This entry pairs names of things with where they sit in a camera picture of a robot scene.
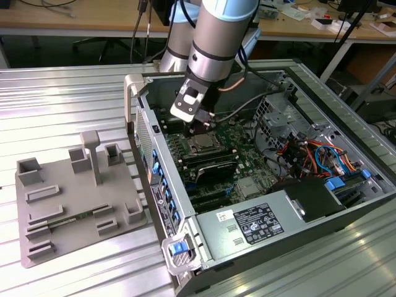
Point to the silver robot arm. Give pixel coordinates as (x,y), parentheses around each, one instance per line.
(213,40)

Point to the black RAM slot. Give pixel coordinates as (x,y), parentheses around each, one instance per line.
(173,120)
(173,126)

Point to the black expansion slot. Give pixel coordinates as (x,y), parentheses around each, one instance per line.
(210,193)
(213,202)

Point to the metal drive cage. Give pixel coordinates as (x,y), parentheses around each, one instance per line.
(278,120)

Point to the green motherboard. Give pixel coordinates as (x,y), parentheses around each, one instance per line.
(247,161)

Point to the black graphics card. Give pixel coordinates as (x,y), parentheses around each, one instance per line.
(216,173)

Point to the silver chipset heatsink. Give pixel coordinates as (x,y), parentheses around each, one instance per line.
(250,187)

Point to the white sticker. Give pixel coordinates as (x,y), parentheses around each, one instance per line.
(225,215)

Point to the black power supply label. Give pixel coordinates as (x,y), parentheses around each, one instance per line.
(258,224)

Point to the grey power supply unit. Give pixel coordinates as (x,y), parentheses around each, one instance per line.
(216,238)

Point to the white box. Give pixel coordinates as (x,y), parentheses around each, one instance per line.
(335,26)

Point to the blue disk carrier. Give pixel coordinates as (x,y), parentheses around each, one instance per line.
(335,183)

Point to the wooden desk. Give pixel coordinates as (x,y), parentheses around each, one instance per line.
(92,15)

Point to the blue case latch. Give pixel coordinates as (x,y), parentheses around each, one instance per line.
(178,250)

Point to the black box under desk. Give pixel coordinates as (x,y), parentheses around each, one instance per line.
(380,108)

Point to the grey parts rack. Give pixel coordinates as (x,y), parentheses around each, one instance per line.
(77,191)

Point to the small blue clip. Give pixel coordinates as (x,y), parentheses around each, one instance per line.
(365,173)

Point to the open PC case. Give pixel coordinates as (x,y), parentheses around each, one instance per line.
(309,241)

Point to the brown tray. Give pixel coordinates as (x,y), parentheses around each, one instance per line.
(385,28)

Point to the green RAM stick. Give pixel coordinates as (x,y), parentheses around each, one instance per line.
(71,220)

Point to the black air duct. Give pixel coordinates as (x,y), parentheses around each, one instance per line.
(312,195)

